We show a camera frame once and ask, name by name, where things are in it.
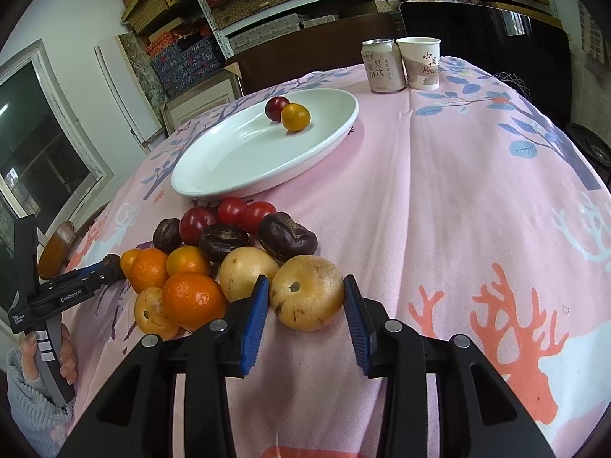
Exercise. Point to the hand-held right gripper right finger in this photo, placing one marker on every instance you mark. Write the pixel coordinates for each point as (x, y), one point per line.
(355, 329)

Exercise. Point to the large dark brown water chestnut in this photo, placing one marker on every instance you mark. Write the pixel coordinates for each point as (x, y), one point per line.
(286, 238)

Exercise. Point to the dark red plum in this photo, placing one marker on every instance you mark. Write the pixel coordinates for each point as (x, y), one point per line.
(276, 106)
(195, 224)

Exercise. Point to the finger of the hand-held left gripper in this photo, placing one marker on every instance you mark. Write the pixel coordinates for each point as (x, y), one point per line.
(107, 285)
(93, 271)

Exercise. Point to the white oval plate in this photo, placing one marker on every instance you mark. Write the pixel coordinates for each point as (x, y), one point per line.
(248, 152)

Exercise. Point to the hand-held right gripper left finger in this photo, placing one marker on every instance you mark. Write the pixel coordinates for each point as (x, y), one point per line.
(253, 324)

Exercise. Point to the person's left hand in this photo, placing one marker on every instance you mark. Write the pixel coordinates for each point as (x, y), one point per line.
(68, 358)

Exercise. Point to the white foam fruit net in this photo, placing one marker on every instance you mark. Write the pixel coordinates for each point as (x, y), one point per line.
(513, 81)

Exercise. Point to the red cherry tomato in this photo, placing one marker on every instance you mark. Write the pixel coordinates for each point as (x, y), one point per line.
(257, 217)
(231, 210)

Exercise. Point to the yellow-brown round fruit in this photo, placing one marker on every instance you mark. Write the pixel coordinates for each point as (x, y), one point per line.
(308, 293)
(246, 269)
(150, 315)

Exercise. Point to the window with white frame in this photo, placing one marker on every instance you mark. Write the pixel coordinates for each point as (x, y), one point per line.
(33, 143)

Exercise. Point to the stack of blue patterned boxes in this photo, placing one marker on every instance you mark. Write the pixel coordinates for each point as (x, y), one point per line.
(191, 62)

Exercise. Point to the dark brown wooden chair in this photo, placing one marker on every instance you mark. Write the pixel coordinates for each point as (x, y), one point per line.
(310, 52)

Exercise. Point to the white paper cup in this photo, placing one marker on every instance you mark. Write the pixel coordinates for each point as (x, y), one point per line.
(420, 64)

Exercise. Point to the beige drink can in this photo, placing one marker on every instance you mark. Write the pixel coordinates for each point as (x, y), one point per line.
(382, 69)

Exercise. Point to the orange-brown wooden chair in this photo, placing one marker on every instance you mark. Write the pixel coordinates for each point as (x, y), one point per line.
(55, 248)

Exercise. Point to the orange mandarin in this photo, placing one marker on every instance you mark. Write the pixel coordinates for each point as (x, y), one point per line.
(149, 271)
(193, 300)

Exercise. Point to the black round object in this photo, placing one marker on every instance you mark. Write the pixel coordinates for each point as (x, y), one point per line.
(589, 145)

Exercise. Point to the pink printed tablecloth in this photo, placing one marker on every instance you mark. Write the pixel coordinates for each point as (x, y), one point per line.
(453, 200)

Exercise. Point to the white metal shelf rack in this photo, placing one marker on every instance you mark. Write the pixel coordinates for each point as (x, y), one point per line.
(212, 24)

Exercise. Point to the checked curtain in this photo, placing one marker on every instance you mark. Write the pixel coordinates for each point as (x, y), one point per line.
(589, 28)

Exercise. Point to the small dark brown water chestnut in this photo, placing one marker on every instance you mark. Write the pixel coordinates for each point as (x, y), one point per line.
(166, 235)

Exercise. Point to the white leaning board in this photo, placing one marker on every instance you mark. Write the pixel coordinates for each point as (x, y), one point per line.
(124, 95)

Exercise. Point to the pale wooden picture frame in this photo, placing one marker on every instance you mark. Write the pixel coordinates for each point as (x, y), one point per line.
(200, 102)

